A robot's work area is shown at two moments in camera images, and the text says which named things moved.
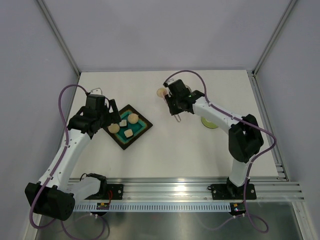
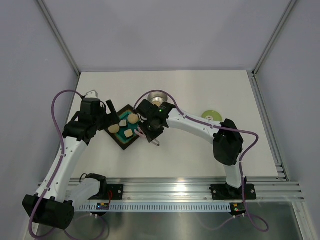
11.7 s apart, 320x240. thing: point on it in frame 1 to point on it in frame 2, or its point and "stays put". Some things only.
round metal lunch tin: x=188 y=87 to x=157 y=98
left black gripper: x=115 y=113 stays put
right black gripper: x=173 y=110 to x=150 y=135
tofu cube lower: x=128 y=133 stays put
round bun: x=114 y=128 stays put
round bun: x=161 y=92 to x=156 y=102
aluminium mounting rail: x=186 y=194 stays put
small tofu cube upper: x=123 y=123 stays put
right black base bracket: x=225 y=191 stays put
